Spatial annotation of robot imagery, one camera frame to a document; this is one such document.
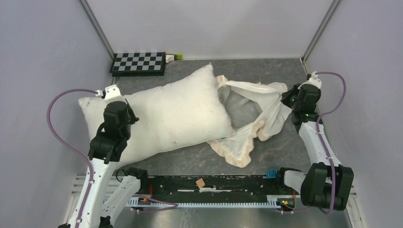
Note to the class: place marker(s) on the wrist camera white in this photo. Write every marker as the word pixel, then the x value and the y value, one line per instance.
pixel 314 80
pixel 110 94

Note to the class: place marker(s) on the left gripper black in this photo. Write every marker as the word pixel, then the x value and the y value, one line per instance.
pixel 133 118

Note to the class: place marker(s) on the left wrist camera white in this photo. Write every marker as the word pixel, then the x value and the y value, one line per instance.
pixel 110 94

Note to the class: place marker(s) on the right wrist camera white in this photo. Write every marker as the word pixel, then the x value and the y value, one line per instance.
pixel 314 80

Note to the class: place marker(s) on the small tan cube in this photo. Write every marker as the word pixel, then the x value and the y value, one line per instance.
pixel 200 183

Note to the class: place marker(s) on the white pillow insert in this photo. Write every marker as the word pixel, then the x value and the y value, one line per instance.
pixel 180 114

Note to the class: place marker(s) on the grey pillowcase with cream ruffle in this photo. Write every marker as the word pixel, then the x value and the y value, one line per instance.
pixel 255 111

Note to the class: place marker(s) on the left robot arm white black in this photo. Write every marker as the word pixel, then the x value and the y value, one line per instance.
pixel 104 154

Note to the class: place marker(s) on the light blue cable duct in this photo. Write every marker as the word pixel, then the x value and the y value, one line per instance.
pixel 269 203

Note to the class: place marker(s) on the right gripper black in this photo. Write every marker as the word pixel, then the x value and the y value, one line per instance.
pixel 286 95

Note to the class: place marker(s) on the yellow green small object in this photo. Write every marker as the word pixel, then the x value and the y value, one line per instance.
pixel 173 57

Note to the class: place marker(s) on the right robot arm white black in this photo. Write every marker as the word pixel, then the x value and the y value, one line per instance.
pixel 327 183

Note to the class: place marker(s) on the blue toy brick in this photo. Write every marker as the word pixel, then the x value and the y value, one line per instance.
pixel 271 174

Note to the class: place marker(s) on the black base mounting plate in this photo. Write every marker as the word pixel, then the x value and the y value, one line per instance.
pixel 218 189

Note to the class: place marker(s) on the black white checkerboard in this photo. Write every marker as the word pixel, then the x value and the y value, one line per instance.
pixel 138 64

